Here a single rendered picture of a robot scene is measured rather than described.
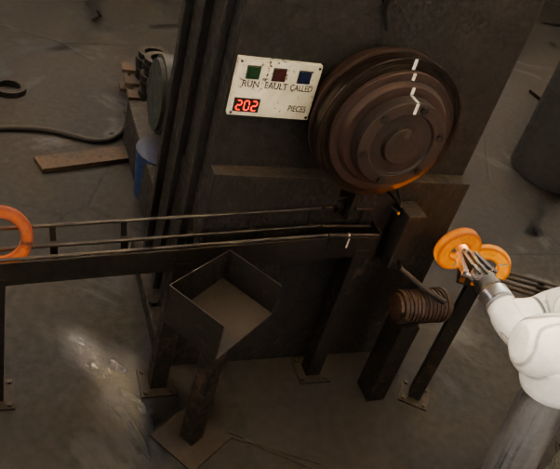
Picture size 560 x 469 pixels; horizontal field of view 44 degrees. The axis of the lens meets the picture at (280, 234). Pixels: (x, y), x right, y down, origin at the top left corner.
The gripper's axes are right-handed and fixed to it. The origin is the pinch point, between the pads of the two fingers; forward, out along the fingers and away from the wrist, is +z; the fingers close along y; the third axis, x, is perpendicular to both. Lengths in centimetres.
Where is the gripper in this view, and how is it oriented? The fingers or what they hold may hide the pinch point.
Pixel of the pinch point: (460, 245)
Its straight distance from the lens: 224.8
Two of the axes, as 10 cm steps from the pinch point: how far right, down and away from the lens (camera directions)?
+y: 9.2, 0.1, 3.8
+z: -2.8, -6.6, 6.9
